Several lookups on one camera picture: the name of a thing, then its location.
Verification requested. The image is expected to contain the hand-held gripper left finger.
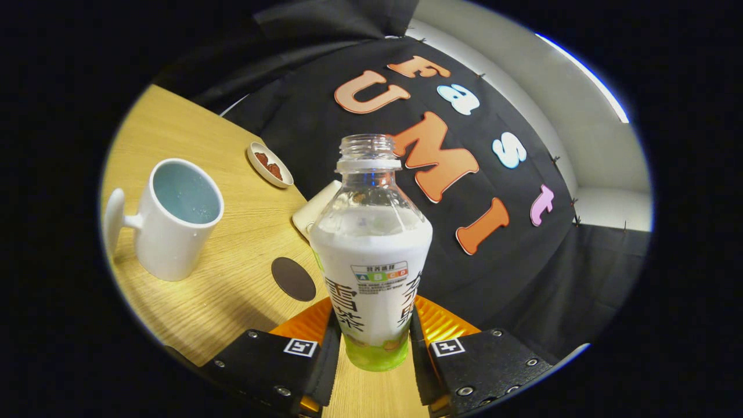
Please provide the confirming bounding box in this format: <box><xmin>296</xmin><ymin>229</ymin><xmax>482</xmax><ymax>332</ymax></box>
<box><xmin>200</xmin><ymin>296</ymin><xmax>343</xmax><ymax>416</ymax></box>

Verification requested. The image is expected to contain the clear juice bottle white label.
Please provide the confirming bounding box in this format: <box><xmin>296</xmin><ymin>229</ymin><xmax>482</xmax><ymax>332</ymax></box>
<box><xmin>309</xmin><ymin>134</ymin><xmax>434</xmax><ymax>373</ymax></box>

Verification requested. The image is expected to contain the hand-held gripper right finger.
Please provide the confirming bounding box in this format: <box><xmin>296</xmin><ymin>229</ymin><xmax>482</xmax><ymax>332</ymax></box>
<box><xmin>409</xmin><ymin>295</ymin><xmax>555</xmax><ymax>416</ymax></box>

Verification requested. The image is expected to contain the white cup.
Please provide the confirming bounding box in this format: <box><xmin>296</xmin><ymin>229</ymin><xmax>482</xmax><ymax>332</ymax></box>
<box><xmin>103</xmin><ymin>158</ymin><xmax>225</xmax><ymax>282</ymax></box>

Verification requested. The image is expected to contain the white toaster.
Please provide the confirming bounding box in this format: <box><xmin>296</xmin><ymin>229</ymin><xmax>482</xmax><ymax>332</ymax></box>
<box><xmin>291</xmin><ymin>180</ymin><xmax>343</xmax><ymax>240</ymax></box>

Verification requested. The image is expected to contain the wooden table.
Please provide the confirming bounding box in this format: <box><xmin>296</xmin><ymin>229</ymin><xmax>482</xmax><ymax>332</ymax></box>
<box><xmin>100</xmin><ymin>84</ymin><xmax>430</xmax><ymax>418</ymax></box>

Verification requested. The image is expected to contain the small white plate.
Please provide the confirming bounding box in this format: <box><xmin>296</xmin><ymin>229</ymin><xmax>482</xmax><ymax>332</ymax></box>
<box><xmin>247</xmin><ymin>142</ymin><xmax>294</xmax><ymax>189</ymax></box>

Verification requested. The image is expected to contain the dark brown round coaster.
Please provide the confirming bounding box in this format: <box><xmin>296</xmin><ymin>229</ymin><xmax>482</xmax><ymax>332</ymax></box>
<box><xmin>271</xmin><ymin>257</ymin><xmax>317</xmax><ymax>302</ymax></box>

